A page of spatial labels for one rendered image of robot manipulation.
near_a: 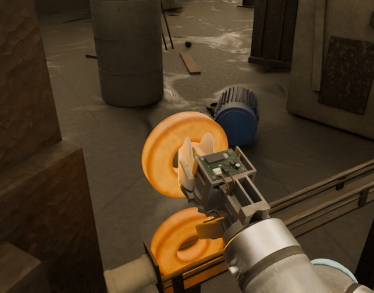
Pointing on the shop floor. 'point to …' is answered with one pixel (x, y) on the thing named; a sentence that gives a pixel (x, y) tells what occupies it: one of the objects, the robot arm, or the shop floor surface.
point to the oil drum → (128, 50)
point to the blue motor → (238, 115)
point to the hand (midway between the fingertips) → (186, 146)
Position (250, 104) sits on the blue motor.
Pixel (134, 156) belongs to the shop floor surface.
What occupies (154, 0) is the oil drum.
